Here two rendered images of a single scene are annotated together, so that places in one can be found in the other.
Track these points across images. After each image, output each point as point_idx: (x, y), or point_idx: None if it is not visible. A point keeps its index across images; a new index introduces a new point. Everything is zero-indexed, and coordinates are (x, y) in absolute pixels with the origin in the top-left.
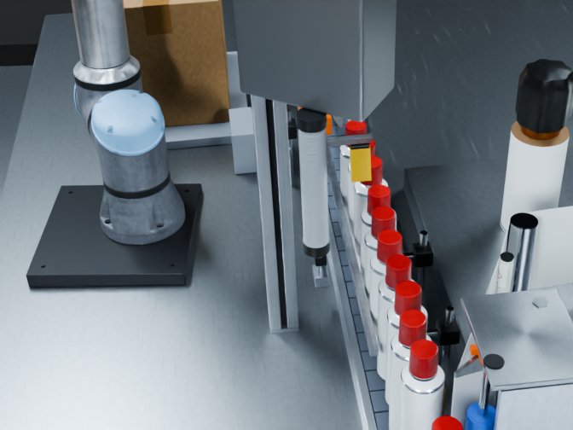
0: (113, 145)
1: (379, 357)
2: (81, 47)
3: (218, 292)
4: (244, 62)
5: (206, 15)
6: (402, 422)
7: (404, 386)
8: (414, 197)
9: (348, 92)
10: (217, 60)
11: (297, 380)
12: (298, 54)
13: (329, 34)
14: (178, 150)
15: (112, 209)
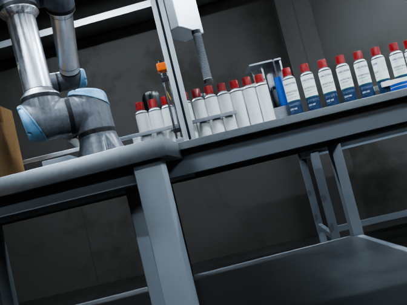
0: (104, 97)
1: (232, 122)
2: (40, 75)
3: None
4: (178, 14)
5: (10, 117)
6: (268, 100)
7: (264, 85)
8: None
9: (199, 23)
10: (17, 144)
11: None
12: (188, 11)
13: (192, 5)
14: None
15: (111, 138)
